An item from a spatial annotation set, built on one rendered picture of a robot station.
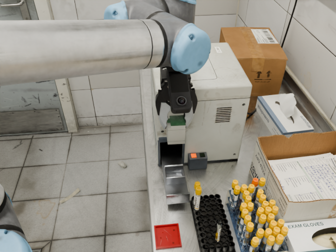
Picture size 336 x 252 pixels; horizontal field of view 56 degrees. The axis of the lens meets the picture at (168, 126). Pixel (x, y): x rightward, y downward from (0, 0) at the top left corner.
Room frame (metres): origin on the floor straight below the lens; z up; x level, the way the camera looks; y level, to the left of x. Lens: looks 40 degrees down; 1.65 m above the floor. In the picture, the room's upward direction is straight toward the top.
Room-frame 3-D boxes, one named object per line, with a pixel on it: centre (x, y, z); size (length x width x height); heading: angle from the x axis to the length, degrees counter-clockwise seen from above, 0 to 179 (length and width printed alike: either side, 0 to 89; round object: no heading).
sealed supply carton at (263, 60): (1.29, -0.36, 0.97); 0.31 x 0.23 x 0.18; 0
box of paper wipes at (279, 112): (0.95, -0.43, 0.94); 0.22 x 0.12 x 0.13; 10
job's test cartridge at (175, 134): (0.64, -0.02, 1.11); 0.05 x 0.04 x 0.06; 95
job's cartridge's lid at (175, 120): (0.64, -0.02, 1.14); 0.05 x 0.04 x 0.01; 95
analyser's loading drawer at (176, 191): (0.67, -0.02, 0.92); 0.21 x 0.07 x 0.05; 6
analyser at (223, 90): (0.87, -0.09, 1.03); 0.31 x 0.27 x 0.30; 6
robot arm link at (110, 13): (0.59, 0.05, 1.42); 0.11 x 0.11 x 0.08; 36
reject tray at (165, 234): (0.47, 0.00, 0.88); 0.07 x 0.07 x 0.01; 6
